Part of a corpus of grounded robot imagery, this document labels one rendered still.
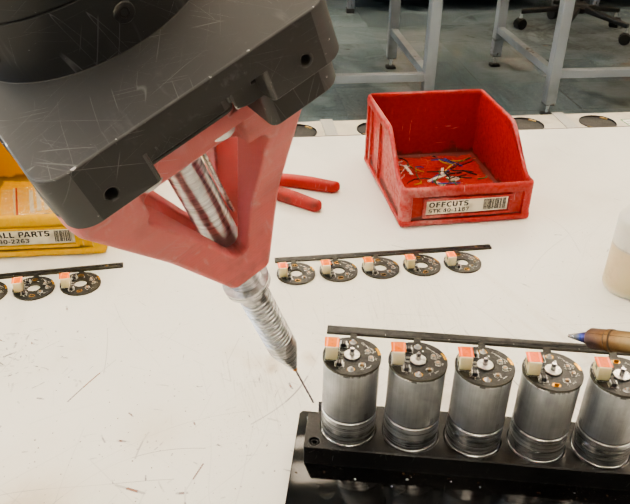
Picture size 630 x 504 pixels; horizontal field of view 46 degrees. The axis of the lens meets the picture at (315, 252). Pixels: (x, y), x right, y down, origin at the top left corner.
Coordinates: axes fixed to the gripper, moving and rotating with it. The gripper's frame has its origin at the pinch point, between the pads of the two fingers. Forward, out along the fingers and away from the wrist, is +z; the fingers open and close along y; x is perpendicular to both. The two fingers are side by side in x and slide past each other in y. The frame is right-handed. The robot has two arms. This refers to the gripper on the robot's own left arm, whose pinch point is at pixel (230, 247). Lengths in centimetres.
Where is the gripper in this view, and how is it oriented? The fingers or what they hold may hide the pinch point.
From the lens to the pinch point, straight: 23.5
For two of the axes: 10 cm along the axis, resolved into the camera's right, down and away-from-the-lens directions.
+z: 2.6, 6.0, 7.5
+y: -5.7, -5.3, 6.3
